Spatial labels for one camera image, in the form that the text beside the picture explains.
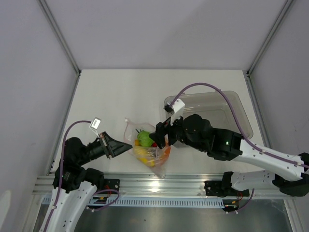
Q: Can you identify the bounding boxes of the green round vegetable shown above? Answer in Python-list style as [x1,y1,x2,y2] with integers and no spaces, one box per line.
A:
[137,130,154,147]

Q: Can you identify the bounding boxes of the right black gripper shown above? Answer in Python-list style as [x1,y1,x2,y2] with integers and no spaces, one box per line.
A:
[149,110,206,152]

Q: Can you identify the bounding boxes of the grey translucent plastic bin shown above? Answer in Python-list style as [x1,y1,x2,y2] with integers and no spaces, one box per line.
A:
[180,91,253,139]

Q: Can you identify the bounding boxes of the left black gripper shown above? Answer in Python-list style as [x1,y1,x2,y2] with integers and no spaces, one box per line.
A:
[78,131,133,165]

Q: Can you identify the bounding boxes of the aluminium rail beam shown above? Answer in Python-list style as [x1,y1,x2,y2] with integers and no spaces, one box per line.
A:
[32,173,295,200]

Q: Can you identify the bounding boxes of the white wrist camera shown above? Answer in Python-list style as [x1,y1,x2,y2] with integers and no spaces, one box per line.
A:
[164,99,185,126]
[89,117,101,138]

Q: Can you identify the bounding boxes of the clear zip top bag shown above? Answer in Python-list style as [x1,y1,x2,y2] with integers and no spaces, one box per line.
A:
[124,118,171,179]

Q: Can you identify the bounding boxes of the left aluminium frame post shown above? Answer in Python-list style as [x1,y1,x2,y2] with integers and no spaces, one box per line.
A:
[37,0,81,76]

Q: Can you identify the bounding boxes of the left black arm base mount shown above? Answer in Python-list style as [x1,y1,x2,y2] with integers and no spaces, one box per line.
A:
[103,179,120,197]

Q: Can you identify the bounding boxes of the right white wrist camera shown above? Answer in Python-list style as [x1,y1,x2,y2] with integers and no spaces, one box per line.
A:
[164,99,185,126]

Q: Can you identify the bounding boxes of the yellow mango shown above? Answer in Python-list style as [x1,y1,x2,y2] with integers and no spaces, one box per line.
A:
[133,146,156,168]

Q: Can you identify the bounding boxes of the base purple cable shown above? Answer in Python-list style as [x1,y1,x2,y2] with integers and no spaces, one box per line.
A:
[85,188,121,213]
[223,188,256,216]

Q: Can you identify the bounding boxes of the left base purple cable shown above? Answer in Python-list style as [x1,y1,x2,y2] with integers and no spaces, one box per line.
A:
[85,188,121,213]

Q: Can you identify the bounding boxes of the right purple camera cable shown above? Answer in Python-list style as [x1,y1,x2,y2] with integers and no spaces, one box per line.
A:
[170,83,309,169]

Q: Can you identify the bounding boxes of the white slotted cable duct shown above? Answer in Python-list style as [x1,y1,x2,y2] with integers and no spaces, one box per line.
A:
[41,197,224,208]

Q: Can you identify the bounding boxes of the purple camera cable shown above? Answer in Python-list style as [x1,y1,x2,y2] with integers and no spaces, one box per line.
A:
[170,83,309,169]
[43,120,92,232]

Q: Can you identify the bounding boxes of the right aluminium frame post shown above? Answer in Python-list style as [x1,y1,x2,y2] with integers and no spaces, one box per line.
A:
[246,0,296,77]

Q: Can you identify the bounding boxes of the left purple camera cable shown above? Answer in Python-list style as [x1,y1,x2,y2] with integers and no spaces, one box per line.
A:
[43,120,92,232]

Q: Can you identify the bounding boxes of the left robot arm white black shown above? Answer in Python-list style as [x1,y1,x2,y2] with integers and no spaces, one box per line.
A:
[40,132,133,232]

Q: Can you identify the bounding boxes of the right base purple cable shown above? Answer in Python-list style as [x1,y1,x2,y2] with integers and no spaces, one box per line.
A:
[223,188,256,216]

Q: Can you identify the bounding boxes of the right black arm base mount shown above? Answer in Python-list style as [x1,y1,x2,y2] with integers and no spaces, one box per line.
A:
[204,180,250,198]

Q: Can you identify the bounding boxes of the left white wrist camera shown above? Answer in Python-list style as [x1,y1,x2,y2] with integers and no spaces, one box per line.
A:
[89,117,101,138]

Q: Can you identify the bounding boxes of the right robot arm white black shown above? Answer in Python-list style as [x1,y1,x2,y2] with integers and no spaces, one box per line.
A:
[149,114,309,197]

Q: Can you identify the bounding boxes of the aluminium frame post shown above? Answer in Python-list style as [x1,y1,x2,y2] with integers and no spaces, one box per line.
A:
[37,0,81,76]
[246,0,296,77]

